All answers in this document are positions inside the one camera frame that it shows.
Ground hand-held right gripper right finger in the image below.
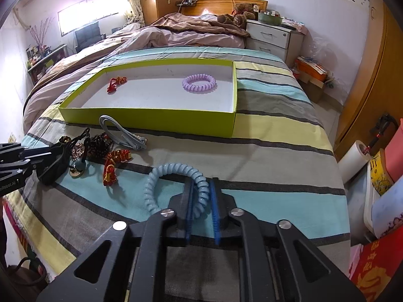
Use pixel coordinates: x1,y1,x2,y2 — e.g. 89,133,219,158
211,178,366,302

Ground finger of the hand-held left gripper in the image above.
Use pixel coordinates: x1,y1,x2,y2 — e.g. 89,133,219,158
19,160,52,177
18,145,65,162

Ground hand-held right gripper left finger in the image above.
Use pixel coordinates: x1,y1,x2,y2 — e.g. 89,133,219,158
36,179,194,302

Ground rose gold chain bracelet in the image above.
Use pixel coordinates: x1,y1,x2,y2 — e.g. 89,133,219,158
70,143,87,161

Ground black hair tie gold disc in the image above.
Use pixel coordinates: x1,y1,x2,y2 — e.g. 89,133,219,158
61,128,92,178

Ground light blue coil hair tie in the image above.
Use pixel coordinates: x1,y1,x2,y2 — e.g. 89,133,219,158
143,163,210,219

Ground dark bead bracelet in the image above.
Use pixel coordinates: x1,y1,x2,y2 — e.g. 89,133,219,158
83,132,114,161

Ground red rope bead bracelet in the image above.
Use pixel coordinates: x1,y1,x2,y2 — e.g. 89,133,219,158
102,149,133,186

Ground red knot bracelet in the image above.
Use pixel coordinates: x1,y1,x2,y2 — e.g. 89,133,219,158
106,76,127,93

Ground white tray with green rim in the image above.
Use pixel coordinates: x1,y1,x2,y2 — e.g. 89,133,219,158
58,58,239,139

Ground purple coil hair tie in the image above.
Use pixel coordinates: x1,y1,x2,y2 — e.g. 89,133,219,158
182,73,217,94

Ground striped bed sheet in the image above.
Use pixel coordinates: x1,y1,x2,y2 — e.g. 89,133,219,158
6,47,351,285

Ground cluttered side shelf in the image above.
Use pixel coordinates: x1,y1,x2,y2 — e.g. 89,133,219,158
26,44,68,85

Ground flower branches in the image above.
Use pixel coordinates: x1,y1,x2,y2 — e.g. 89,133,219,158
28,17,54,51

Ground black office chair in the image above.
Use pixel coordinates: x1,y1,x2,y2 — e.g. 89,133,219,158
74,21,100,52

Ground white paper roll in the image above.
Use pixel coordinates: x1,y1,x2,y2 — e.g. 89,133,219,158
338,141,372,184

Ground red printed box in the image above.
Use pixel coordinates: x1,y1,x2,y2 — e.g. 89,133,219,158
349,234,403,302

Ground orange cardboard box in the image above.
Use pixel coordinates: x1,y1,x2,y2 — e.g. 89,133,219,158
296,56,329,84

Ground white drawer nightstand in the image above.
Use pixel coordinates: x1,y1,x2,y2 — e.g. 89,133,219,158
245,19,304,66

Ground brown blanket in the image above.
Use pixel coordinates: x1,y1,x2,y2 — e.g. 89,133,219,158
148,13,251,38

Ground pink bin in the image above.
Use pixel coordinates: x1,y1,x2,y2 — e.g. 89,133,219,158
384,118,403,183

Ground clear plastic bag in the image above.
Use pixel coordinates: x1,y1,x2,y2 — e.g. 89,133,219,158
310,34,339,70

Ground brown teddy bear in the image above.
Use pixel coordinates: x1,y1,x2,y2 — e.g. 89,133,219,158
217,3,257,27

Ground green basin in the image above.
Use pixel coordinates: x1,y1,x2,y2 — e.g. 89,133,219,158
257,12,283,26

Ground wooden headboard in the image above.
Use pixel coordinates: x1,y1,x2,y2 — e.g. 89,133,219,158
181,0,268,18

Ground large wooden wardrobe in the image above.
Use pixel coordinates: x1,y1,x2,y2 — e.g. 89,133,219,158
334,0,403,161

